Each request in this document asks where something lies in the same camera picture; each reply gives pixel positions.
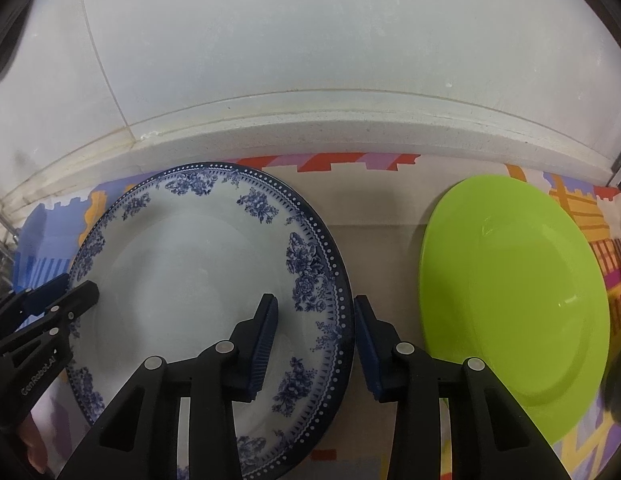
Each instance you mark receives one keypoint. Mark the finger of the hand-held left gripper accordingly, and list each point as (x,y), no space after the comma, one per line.
(43,294)
(75,300)

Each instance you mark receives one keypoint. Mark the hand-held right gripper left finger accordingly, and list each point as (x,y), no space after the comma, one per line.
(264,345)

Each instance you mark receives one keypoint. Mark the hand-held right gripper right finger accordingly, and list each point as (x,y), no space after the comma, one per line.
(365,345)

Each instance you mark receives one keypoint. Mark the blue floral white plate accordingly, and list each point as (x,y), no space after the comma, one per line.
(190,270)

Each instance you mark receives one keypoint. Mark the green plate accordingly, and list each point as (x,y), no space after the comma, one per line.
(515,310)

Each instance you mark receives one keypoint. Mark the person's left hand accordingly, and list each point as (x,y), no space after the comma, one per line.
(35,445)

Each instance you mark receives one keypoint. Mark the colourful printed table mat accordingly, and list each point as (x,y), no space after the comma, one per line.
(585,210)

